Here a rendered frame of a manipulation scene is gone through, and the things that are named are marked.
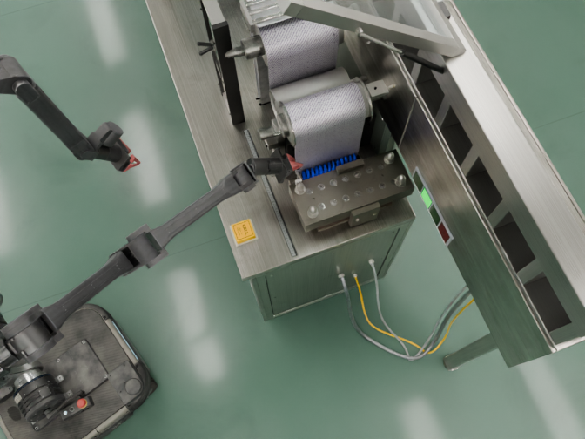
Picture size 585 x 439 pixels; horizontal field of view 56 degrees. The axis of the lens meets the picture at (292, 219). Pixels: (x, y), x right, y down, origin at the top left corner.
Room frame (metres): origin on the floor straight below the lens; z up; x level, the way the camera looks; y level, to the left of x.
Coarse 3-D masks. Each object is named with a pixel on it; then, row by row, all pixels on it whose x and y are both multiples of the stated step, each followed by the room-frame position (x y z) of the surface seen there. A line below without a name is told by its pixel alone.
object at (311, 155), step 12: (348, 132) 0.91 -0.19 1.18; (360, 132) 0.93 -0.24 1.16; (312, 144) 0.87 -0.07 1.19; (324, 144) 0.89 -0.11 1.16; (336, 144) 0.90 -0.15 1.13; (348, 144) 0.92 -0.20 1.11; (300, 156) 0.86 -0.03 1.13; (312, 156) 0.87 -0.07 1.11; (324, 156) 0.89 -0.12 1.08; (336, 156) 0.90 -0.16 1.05; (300, 168) 0.86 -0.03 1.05
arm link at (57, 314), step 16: (144, 240) 0.53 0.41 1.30; (112, 256) 0.49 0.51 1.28; (128, 256) 0.50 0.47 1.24; (144, 256) 0.48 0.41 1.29; (96, 272) 0.43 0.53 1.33; (112, 272) 0.44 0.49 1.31; (128, 272) 0.45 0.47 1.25; (80, 288) 0.37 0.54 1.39; (96, 288) 0.38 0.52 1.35; (64, 304) 0.33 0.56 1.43; (80, 304) 0.33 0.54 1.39; (16, 320) 0.27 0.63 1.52; (32, 320) 0.27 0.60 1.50; (48, 320) 0.28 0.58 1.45; (64, 320) 0.29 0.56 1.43
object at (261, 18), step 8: (240, 0) 1.22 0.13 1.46; (256, 0) 1.22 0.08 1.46; (264, 0) 1.22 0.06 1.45; (272, 0) 1.23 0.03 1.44; (240, 8) 1.22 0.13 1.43; (256, 8) 1.21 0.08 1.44; (264, 8) 1.19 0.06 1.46; (272, 8) 1.19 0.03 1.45; (248, 16) 1.16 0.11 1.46; (256, 16) 1.18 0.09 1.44; (264, 16) 1.18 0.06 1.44; (272, 16) 1.16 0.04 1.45; (280, 16) 1.16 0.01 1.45; (288, 16) 1.17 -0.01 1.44; (248, 24) 1.14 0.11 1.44; (264, 24) 1.14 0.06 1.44
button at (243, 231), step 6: (240, 222) 0.72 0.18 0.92; (246, 222) 0.72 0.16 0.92; (234, 228) 0.70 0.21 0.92; (240, 228) 0.70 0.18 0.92; (246, 228) 0.70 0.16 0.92; (252, 228) 0.70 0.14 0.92; (234, 234) 0.67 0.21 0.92; (240, 234) 0.67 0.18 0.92; (246, 234) 0.67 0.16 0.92; (252, 234) 0.67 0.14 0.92; (240, 240) 0.65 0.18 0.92; (246, 240) 0.66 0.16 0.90
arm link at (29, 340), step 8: (24, 328) 0.25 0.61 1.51; (32, 328) 0.25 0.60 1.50; (40, 328) 0.26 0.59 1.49; (16, 336) 0.23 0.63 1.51; (24, 336) 0.24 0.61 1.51; (32, 336) 0.24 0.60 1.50; (40, 336) 0.24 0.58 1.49; (48, 336) 0.24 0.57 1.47; (8, 344) 0.22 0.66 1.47; (16, 344) 0.22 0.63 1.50; (24, 344) 0.22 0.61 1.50; (32, 344) 0.22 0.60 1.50; (40, 344) 0.22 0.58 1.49; (16, 352) 0.21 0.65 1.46; (24, 352) 0.20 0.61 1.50; (32, 352) 0.20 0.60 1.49
